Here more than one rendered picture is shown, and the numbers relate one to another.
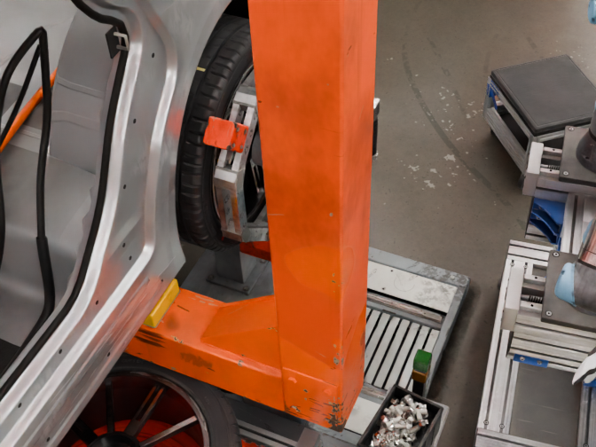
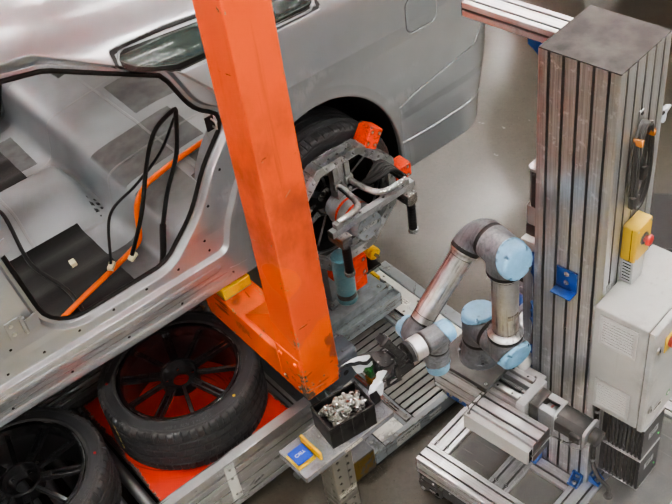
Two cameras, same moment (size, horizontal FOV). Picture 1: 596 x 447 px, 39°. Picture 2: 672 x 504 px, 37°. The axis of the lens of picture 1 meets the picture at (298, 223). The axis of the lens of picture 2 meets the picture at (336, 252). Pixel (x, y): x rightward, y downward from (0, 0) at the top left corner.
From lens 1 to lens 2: 2.00 m
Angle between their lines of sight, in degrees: 22
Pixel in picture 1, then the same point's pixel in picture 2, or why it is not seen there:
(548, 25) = not seen: outside the picture
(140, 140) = (224, 181)
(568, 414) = (501, 457)
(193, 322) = (248, 304)
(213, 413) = (245, 365)
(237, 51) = (316, 139)
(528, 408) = (475, 443)
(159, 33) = not seen: hidden behind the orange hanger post
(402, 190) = not seen: hidden behind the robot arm
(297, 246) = (264, 261)
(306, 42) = (243, 151)
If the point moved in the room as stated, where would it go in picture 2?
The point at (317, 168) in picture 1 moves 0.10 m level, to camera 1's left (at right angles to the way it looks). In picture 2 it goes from (261, 218) to (234, 212)
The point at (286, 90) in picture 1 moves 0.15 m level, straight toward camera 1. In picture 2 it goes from (242, 172) to (219, 203)
